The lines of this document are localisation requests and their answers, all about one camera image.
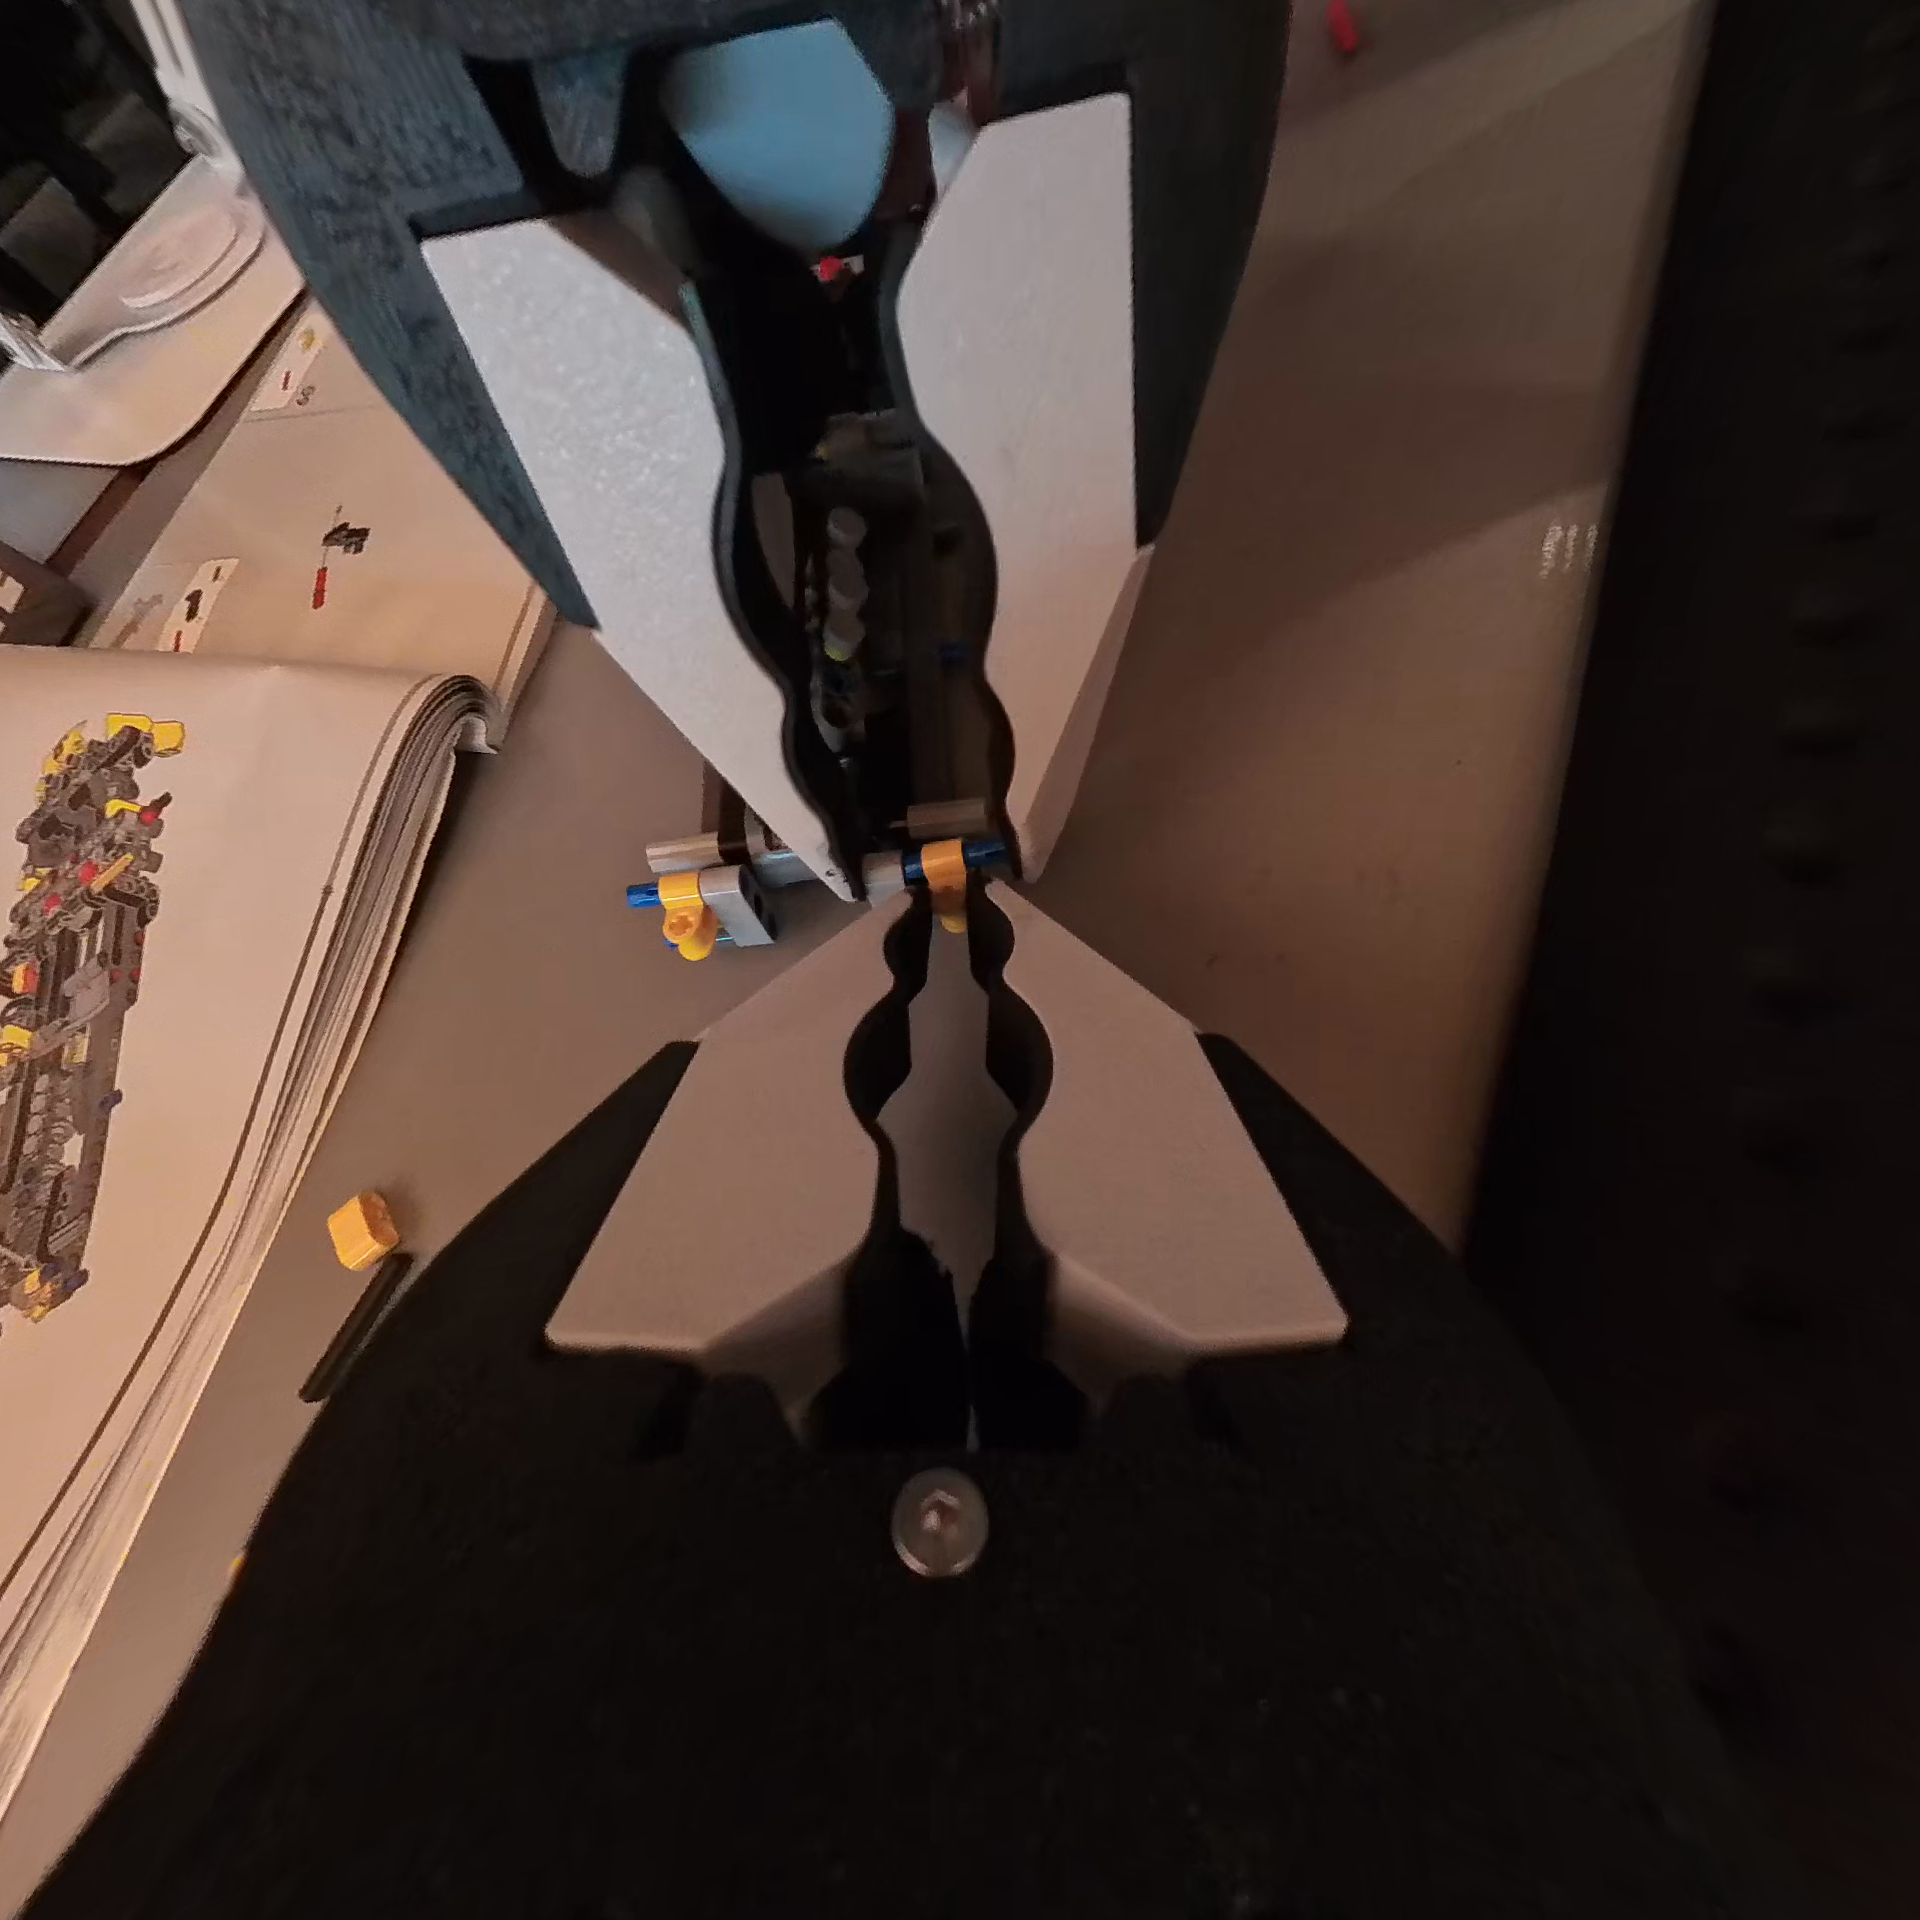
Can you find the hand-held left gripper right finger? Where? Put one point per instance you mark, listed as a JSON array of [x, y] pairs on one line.
[[1184, 1201]]

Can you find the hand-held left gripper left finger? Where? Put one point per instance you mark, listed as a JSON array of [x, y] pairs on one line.
[[705, 1201]]

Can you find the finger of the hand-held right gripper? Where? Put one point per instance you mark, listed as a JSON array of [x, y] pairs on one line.
[[600, 422], [1050, 330]]

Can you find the toy brick car chassis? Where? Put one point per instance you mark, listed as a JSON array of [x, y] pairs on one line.
[[743, 908]]

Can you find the yellow connector with blue pin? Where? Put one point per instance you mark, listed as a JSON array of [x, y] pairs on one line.
[[943, 866]]

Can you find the white stand with flat base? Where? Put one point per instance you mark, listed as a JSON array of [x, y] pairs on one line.
[[148, 299]]

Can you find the yellow toy brick block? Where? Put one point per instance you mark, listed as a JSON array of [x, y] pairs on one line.
[[360, 1231]]

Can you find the black toy axle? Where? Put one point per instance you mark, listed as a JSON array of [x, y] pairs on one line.
[[360, 1329]]

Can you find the small red toy piece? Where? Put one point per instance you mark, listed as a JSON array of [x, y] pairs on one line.
[[1347, 24]]

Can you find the building instruction book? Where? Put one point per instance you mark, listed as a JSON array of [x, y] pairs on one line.
[[224, 902]]

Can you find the dark dotted panel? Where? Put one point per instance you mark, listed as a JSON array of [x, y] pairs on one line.
[[1769, 902]]

